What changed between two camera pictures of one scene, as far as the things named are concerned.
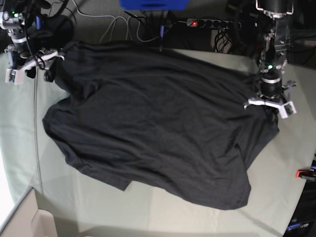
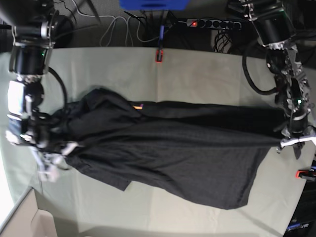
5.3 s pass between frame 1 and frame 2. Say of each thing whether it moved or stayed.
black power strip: stayed
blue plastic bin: stayed
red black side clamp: stayed
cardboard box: stayed
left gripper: moved
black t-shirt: moved
